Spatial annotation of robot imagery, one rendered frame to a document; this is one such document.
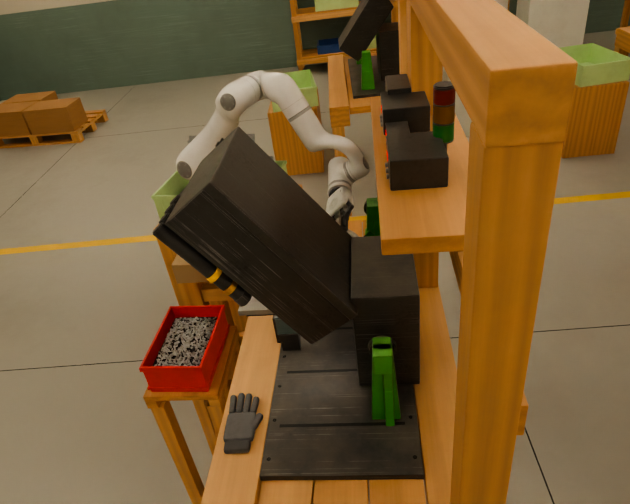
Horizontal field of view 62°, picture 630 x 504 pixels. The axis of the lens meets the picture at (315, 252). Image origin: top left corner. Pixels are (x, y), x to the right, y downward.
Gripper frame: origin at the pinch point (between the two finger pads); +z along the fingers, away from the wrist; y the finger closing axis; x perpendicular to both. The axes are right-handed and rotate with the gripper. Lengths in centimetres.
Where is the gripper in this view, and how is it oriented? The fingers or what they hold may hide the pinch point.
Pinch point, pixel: (340, 227)
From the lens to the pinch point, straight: 170.1
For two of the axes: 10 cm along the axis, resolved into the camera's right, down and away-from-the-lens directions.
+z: -0.3, 7.6, -6.5
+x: 8.0, 4.0, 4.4
